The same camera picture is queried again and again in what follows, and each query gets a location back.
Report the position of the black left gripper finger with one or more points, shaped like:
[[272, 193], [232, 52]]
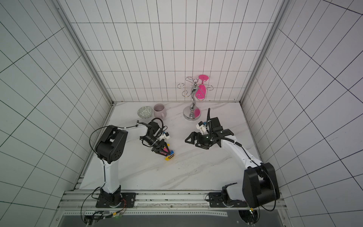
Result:
[[168, 150], [158, 150]]

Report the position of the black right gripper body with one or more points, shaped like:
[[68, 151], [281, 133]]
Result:
[[203, 139]]

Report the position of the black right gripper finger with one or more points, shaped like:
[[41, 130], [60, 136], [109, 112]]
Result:
[[203, 146], [193, 138]]

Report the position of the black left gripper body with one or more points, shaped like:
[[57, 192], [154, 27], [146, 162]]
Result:
[[153, 141]]

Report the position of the yellow lego brick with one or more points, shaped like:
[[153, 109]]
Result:
[[167, 158]]

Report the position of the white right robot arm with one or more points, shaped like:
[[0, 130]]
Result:
[[260, 185]]

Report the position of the patterned ceramic bowl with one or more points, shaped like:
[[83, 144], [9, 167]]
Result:
[[145, 112]]

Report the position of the pink ribbed mug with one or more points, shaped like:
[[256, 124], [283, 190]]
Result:
[[159, 111]]

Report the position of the pink plastic wine glass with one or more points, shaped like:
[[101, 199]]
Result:
[[201, 93]]

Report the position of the chrome cup holder stand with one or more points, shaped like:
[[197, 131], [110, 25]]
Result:
[[190, 87]]

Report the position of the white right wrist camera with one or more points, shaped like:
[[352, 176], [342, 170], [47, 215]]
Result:
[[202, 127]]

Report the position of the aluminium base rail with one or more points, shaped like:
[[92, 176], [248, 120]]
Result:
[[88, 204]]

